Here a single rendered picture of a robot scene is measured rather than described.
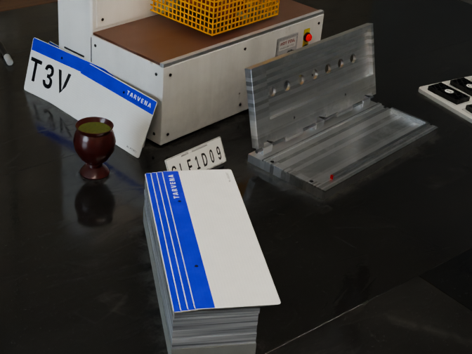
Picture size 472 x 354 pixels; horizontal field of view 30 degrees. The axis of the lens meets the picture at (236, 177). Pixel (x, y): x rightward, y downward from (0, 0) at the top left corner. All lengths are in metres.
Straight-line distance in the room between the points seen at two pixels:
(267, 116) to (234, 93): 0.20
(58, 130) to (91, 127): 0.22
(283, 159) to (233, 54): 0.28
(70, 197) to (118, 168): 0.15
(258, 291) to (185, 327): 0.12
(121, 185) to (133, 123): 0.17
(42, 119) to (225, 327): 0.87
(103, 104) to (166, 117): 0.16
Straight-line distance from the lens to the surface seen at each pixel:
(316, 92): 2.01
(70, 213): 1.70
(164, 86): 1.86
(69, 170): 1.83
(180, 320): 1.30
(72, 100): 2.05
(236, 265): 1.39
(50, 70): 2.11
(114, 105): 1.94
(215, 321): 1.32
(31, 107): 2.09
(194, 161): 1.80
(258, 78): 1.83
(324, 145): 1.95
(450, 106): 2.27
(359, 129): 2.05
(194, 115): 1.96
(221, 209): 1.52
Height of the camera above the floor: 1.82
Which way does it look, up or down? 30 degrees down
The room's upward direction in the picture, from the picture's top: 5 degrees clockwise
